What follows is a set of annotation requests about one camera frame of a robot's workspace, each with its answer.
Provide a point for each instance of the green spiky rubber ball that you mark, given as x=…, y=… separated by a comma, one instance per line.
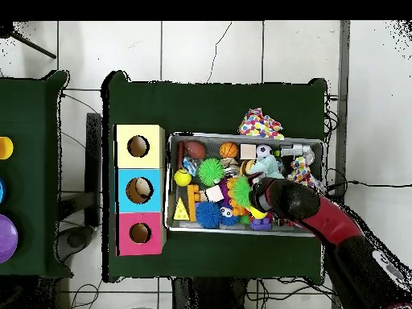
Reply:
x=242, y=191
x=210, y=172

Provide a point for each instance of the blue spiky rubber ball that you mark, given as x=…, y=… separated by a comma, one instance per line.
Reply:
x=208, y=215

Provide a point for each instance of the plain wooden block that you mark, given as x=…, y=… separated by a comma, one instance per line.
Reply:
x=214, y=193
x=248, y=151

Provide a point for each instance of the mint green waffle cloth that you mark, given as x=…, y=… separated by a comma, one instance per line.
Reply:
x=267, y=167

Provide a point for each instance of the colourful polka dot cloth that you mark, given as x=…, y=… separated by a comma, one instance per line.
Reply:
x=260, y=125
x=302, y=172

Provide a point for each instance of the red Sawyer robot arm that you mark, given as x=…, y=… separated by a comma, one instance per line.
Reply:
x=334, y=222

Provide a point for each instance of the wooden box with three holes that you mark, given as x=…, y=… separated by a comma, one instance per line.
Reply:
x=151, y=151

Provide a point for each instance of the small brown football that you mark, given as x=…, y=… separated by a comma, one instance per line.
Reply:
x=195, y=149

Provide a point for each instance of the yellow ball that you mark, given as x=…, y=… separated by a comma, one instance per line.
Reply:
x=182, y=177

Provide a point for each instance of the small orange basketball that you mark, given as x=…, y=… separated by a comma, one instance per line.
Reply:
x=229, y=150

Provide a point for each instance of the yellow cheese wedge toy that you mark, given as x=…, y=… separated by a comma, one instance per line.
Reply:
x=181, y=212

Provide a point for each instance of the small soccer ball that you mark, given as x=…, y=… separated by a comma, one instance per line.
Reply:
x=264, y=151

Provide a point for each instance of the dark green tablecloth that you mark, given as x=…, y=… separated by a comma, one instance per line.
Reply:
x=209, y=109
x=32, y=106

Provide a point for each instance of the silver toy robot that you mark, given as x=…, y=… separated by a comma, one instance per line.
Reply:
x=296, y=150

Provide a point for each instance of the yellow plastic bowl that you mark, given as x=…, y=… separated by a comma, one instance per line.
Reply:
x=5, y=148

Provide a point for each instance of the blue plastic bowl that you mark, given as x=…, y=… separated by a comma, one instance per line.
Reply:
x=2, y=190

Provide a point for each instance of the purple plastic bowl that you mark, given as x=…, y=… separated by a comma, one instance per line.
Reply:
x=8, y=238

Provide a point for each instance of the black tripod leg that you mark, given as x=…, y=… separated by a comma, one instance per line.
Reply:
x=32, y=45

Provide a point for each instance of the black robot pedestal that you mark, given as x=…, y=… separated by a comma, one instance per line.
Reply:
x=206, y=296

